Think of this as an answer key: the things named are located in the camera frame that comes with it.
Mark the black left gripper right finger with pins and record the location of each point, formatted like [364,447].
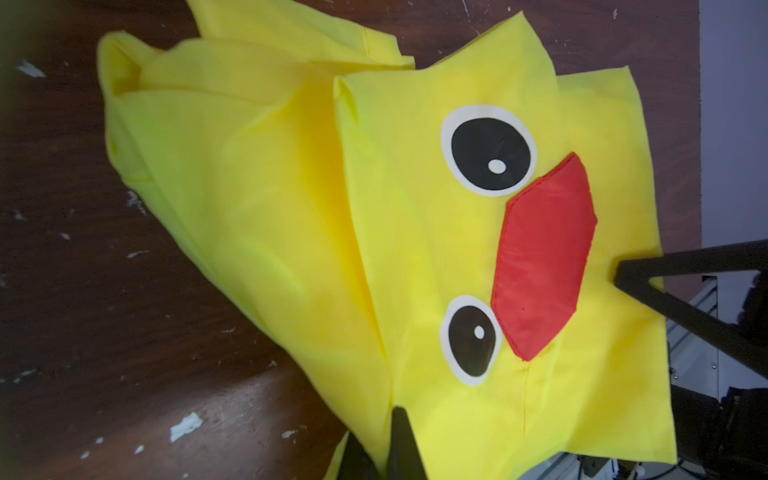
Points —
[404,460]

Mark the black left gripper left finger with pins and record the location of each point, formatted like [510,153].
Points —
[355,463]

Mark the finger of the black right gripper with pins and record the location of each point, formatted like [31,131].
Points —
[745,341]

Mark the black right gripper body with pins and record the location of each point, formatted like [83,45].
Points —
[726,437]

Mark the yellow duck face raincoat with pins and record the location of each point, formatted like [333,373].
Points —
[440,239]

